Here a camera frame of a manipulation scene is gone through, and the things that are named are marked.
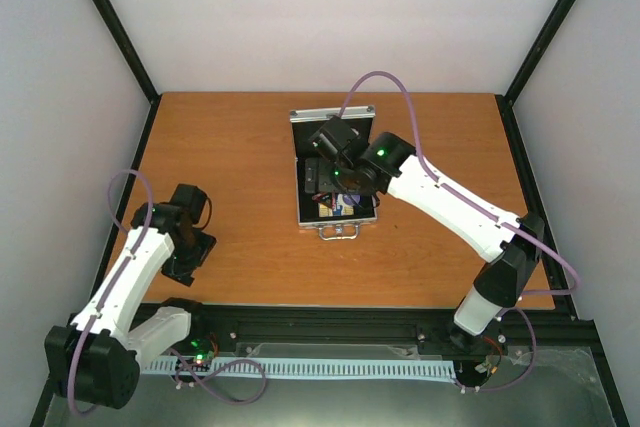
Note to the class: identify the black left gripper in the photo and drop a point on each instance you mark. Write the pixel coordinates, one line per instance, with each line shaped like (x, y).
(183, 273)

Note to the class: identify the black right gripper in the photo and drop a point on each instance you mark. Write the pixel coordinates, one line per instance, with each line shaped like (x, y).
(324, 183)

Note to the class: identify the purple round blind button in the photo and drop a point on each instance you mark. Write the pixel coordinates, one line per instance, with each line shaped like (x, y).
(348, 200)

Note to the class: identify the blue gold card deck box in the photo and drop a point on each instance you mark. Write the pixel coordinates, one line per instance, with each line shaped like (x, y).
(335, 208)

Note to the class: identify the red black triangular chip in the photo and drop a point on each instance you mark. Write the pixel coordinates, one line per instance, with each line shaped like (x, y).
(323, 198)

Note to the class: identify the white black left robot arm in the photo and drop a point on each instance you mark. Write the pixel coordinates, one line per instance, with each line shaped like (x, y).
(98, 357)

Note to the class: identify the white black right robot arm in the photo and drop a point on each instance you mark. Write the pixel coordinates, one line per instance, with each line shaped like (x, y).
(508, 244)

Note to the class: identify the aluminium poker case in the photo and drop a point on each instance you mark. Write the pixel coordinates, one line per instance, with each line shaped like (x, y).
(310, 212)

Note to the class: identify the light blue cable duct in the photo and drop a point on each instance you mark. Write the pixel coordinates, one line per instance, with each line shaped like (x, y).
(331, 369)

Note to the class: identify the black aluminium frame rail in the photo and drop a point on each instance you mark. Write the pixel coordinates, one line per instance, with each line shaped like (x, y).
(234, 328)

